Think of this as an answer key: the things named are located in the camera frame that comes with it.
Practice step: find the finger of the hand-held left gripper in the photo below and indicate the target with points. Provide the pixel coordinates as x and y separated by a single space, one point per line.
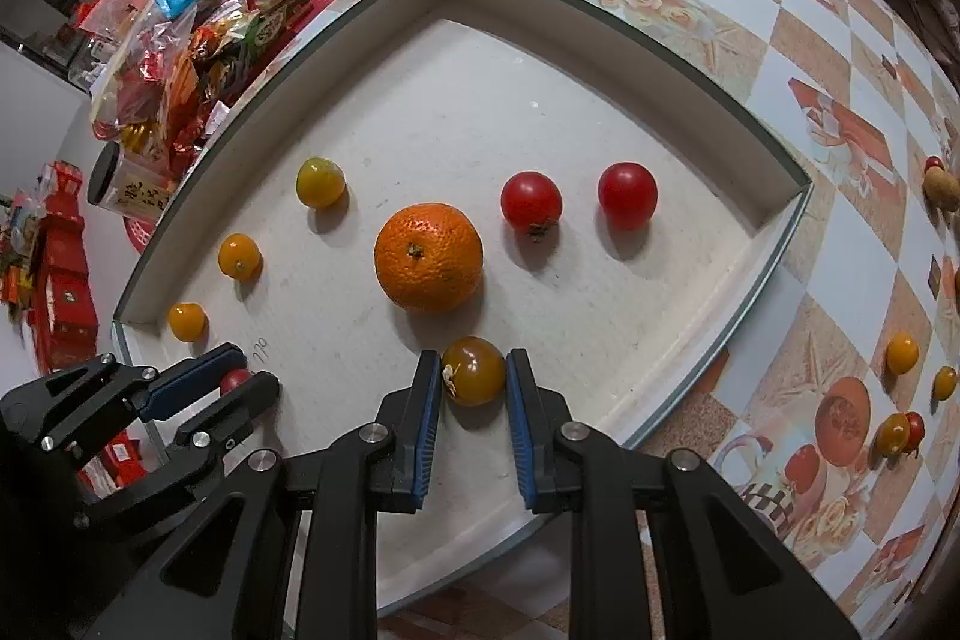
240 411
191 381

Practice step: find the small red cherry tomato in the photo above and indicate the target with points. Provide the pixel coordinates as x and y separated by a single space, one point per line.
932 162
236 380
916 430

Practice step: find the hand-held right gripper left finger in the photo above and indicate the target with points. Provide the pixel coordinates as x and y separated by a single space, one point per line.
427 430

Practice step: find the stack of red boxes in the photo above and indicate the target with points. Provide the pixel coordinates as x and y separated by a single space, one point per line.
56 280

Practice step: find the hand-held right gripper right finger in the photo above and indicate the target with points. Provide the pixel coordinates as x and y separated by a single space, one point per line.
521 430

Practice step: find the brown cherry tomato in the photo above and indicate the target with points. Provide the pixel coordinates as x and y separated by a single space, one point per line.
474 371

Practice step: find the white shallow cardboard tray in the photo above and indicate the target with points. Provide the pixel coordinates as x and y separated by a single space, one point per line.
600 310

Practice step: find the large orange mandarin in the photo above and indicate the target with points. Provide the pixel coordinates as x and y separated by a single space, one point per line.
429 257

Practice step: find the pile of snack packets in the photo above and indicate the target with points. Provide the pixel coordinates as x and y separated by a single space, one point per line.
172 70

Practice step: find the yellow-green cherry tomato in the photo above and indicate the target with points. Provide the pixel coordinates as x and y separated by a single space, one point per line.
320 183

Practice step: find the clear jar black lid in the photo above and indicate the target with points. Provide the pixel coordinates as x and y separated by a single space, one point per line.
124 186

